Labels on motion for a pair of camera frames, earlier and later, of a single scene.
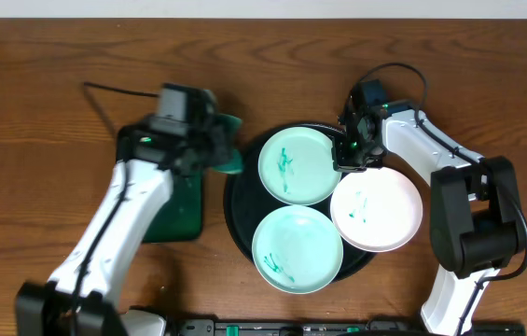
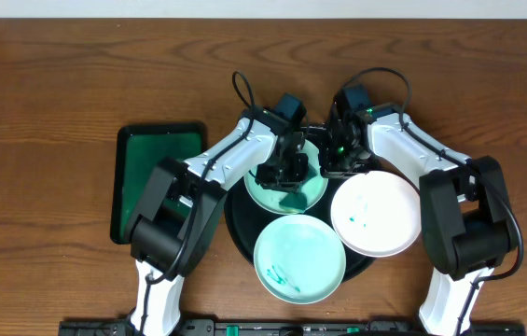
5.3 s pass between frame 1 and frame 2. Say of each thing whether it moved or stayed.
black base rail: stayed
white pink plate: stayed
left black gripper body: moved
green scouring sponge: moved
